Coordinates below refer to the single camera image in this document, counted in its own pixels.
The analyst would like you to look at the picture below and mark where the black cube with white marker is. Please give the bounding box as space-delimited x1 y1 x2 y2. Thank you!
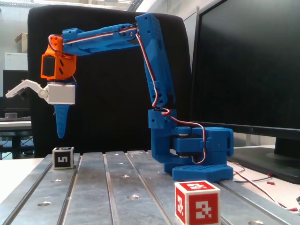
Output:
52 147 75 170

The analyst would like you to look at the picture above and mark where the dark office chair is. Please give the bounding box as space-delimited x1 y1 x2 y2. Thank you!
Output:
27 5 192 158

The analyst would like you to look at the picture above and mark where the white cabinet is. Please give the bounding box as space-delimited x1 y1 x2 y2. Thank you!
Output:
4 52 29 70

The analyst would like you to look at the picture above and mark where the aluminium slotted base plate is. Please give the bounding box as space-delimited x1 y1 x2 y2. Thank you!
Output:
0 151 300 225

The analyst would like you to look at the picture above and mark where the brown cardboard box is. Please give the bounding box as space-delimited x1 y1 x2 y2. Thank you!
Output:
14 32 28 53

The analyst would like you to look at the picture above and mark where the white camera mount with board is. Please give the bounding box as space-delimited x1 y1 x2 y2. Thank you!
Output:
5 79 76 105

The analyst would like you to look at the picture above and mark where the red cube with white marker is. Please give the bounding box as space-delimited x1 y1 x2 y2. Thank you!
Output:
174 180 221 225

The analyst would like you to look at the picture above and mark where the thin red white wire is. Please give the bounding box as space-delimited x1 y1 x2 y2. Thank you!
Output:
232 164 300 213

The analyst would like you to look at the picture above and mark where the small black background monitor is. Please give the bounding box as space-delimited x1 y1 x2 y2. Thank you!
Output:
2 69 31 111

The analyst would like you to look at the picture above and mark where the black Dell monitor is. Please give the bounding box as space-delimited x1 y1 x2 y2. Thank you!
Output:
189 0 300 185

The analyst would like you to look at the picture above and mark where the grey background desk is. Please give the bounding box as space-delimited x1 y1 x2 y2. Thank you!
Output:
0 117 32 155

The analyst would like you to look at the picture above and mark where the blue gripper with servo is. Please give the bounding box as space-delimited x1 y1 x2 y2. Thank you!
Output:
46 79 78 139

